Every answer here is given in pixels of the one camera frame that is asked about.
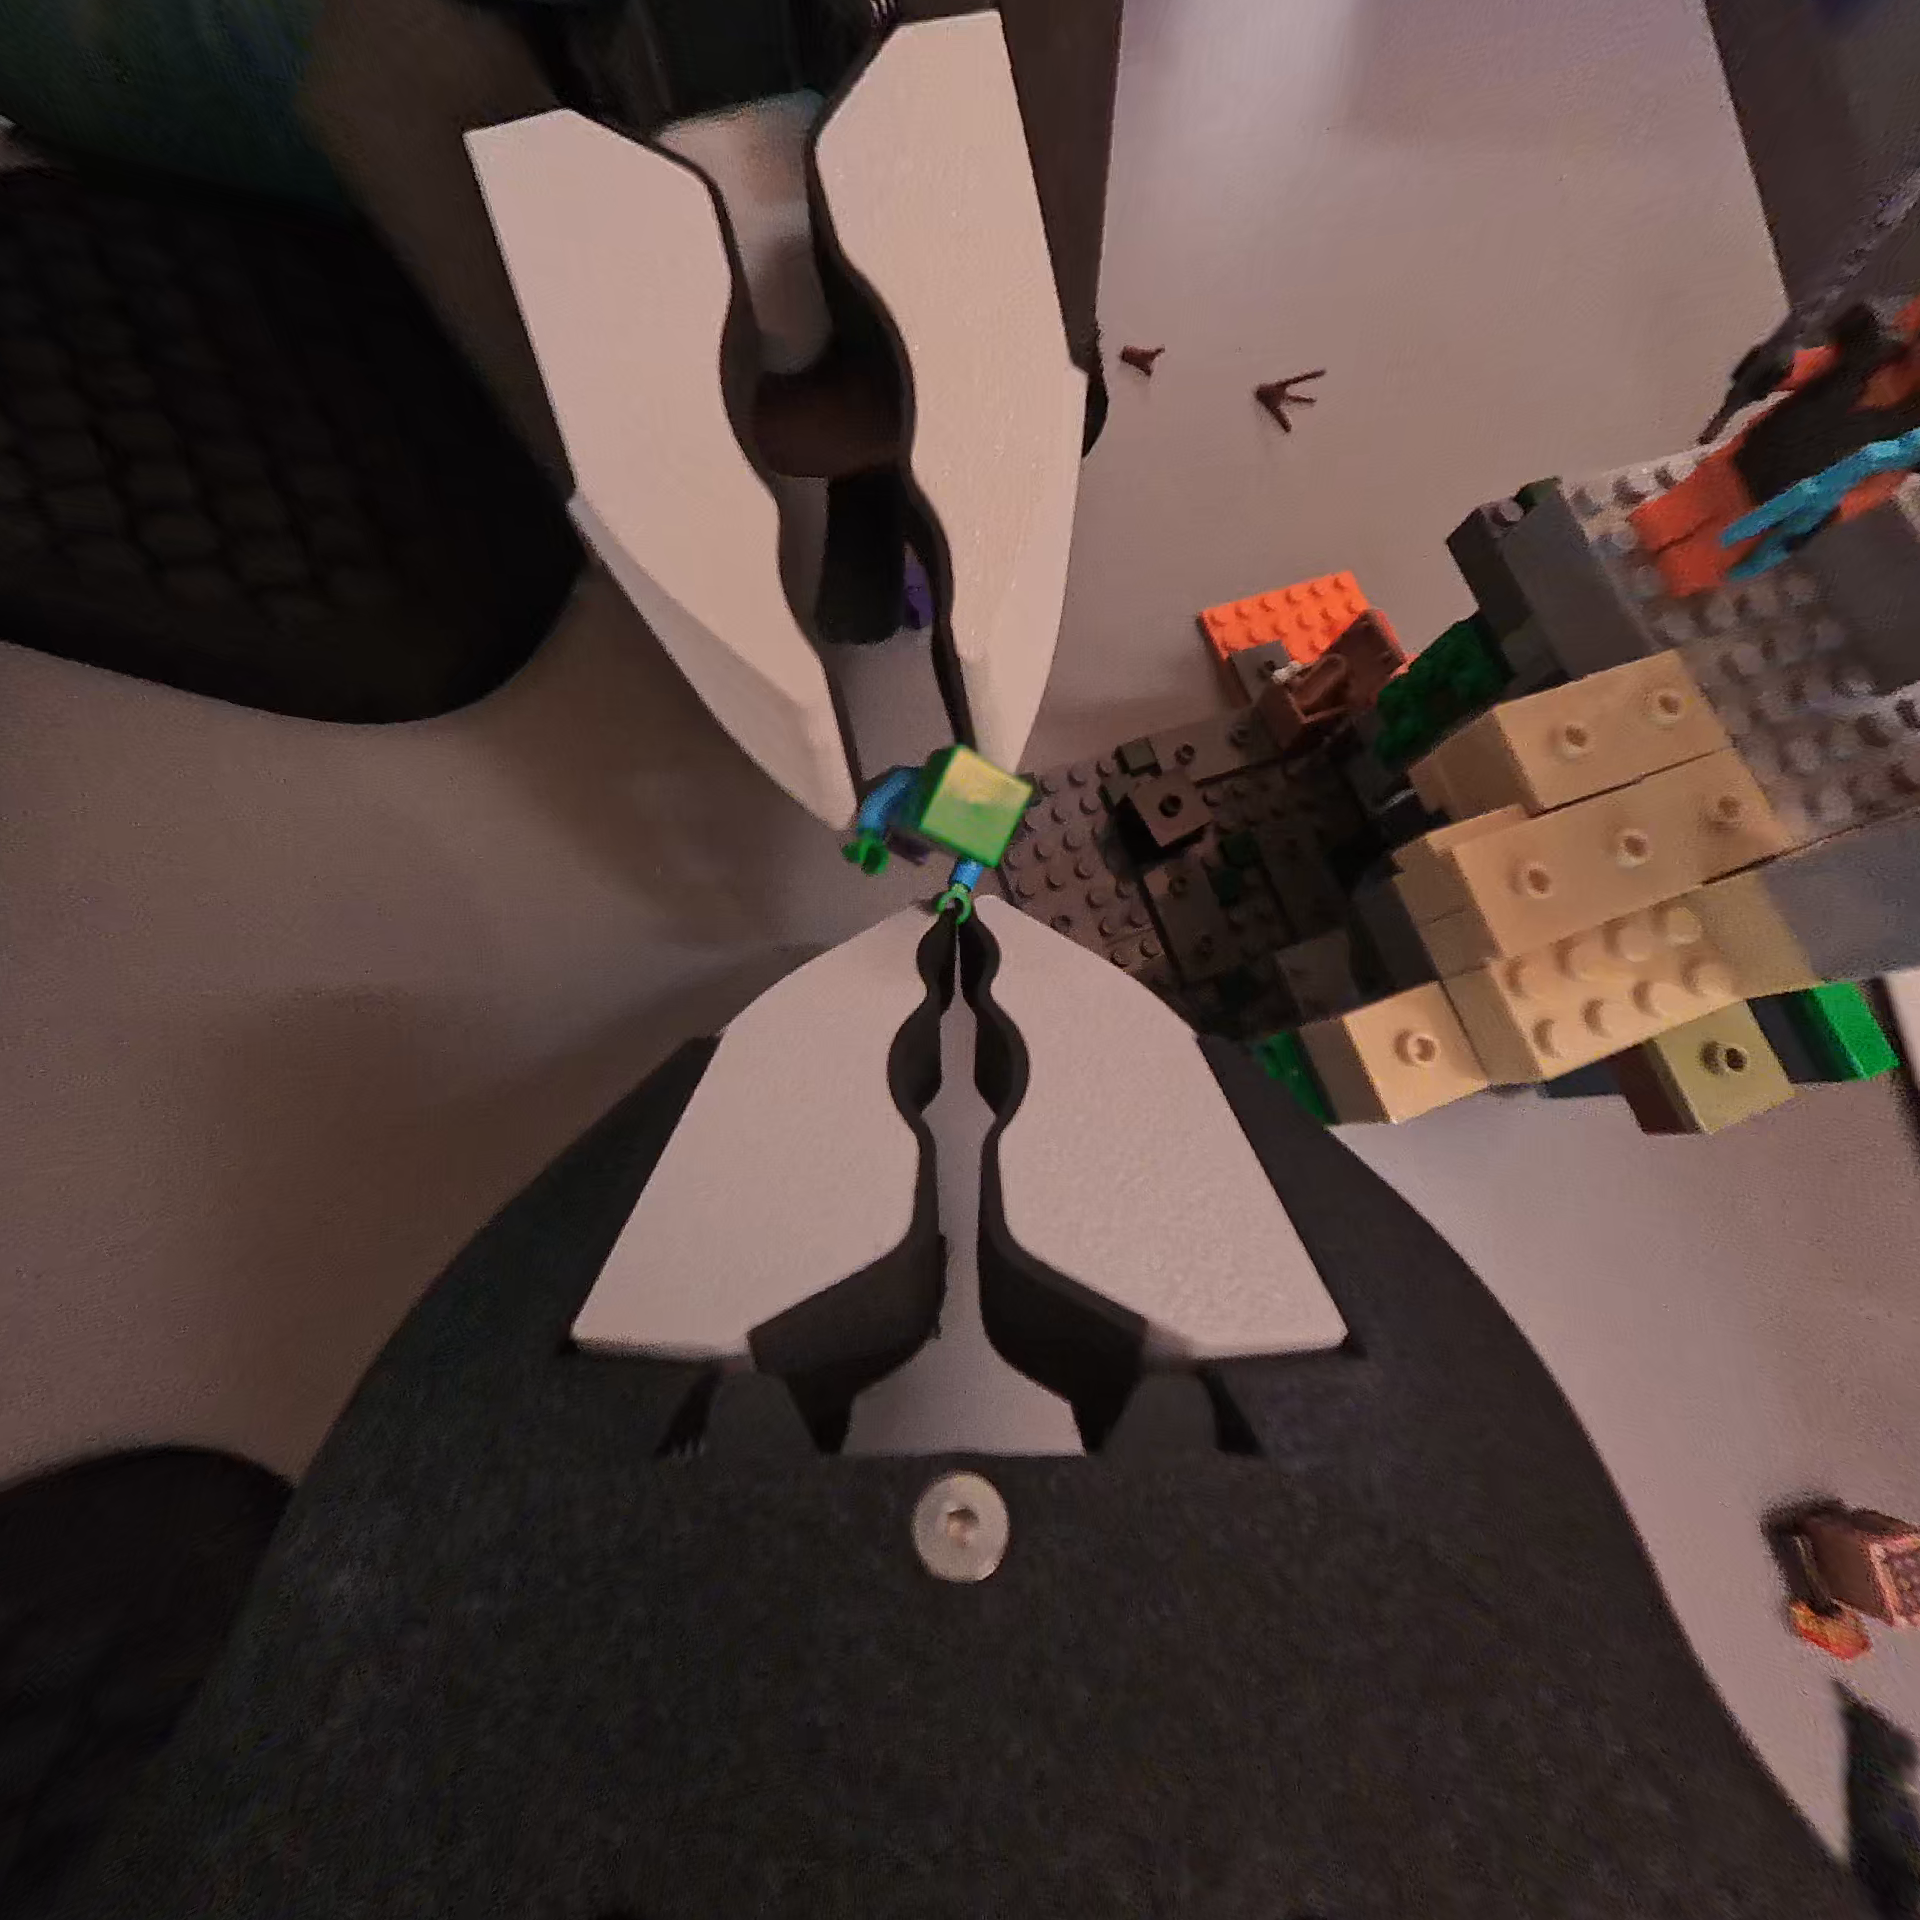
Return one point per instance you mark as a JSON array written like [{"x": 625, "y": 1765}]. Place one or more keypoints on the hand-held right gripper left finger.
[{"x": 764, "y": 1186}]

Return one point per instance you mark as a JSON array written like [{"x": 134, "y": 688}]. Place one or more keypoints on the blue green zombie minifigure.
[{"x": 974, "y": 803}]

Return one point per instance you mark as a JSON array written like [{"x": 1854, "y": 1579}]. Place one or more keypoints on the small brown brick crate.
[{"x": 1874, "y": 1575}]

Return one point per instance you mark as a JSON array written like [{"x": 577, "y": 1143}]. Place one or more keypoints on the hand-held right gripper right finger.
[{"x": 1170, "y": 1200}]

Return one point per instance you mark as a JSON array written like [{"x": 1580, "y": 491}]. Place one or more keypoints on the dark cloth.
[{"x": 106, "y": 1652}]

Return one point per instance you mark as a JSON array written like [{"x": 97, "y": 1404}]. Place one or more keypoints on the orange toy minifigure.
[{"x": 1694, "y": 525}]

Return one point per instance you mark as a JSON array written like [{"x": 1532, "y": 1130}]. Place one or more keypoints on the grey desk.
[{"x": 300, "y": 975}]

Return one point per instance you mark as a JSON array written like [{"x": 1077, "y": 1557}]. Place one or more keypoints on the toy brick building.
[{"x": 1574, "y": 840}]

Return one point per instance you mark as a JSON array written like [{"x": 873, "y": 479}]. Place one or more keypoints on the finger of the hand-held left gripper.
[
  {"x": 989, "y": 376},
  {"x": 628, "y": 376}
]

